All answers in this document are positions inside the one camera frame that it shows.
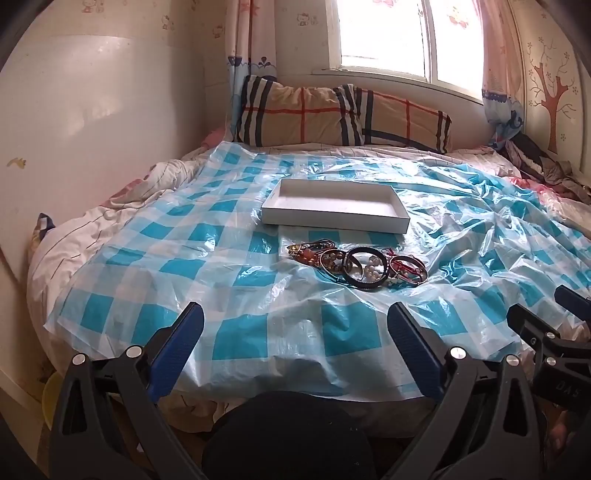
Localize red braided cord bracelet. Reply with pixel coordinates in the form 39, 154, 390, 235
382, 248, 430, 286

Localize pink white bead bracelet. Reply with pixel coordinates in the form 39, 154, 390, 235
359, 255, 394, 283

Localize black braided leather bracelet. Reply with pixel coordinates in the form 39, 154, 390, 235
341, 246, 389, 291

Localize silver bangle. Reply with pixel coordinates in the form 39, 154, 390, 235
318, 248, 353, 281

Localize brown cord amber pendant bracelet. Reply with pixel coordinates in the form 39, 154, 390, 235
285, 238, 339, 266

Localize pile of dark clothes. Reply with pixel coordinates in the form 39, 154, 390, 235
501, 133, 590, 205

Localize right patterned curtain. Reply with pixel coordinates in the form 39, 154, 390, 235
478, 0, 525, 151

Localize patterned curtain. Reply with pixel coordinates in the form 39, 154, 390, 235
478, 0, 525, 151
225, 0, 277, 139

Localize white shallow cardboard tray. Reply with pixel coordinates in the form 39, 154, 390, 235
262, 178, 410, 235

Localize blue white checkered plastic sheet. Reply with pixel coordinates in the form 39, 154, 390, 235
44, 143, 590, 401

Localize right plaid pillow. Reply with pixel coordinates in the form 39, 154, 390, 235
352, 85, 453, 155

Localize plaid pillow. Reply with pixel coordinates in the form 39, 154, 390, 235
352, 85, 453, 155
235, 76, 363, 147

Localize left plaid pillow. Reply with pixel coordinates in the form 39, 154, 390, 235
235, 76, 363, 147

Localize left patterned curtain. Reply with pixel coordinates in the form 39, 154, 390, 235
225, 0, 277, 139

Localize window with white frame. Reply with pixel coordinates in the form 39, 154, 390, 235
327, 0, 484, 101

